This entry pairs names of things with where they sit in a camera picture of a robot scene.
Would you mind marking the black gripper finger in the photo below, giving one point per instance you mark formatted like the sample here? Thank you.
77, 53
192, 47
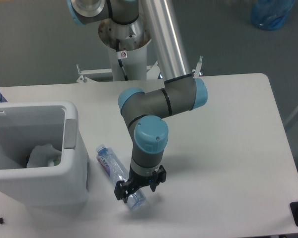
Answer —
123, 189
158, 177

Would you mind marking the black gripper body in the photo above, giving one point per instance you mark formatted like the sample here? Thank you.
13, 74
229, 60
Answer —
137, 181

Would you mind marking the clear crushed plastic bottle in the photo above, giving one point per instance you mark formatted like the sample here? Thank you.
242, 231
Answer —
116, 171

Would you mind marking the white plastic wrapper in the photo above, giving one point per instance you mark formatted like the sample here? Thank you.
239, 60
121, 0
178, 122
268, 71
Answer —
44, 156

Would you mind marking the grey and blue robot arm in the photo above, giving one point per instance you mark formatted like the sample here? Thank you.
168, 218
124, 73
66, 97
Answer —
144, 113

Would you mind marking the white open trash can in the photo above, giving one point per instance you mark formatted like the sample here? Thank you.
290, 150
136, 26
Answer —
25, 125

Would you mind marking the blue plastic bag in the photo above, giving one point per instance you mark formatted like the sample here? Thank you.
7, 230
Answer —
270, 14

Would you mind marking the white pedestal base frame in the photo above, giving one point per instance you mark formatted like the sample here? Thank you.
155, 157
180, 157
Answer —
105, 75

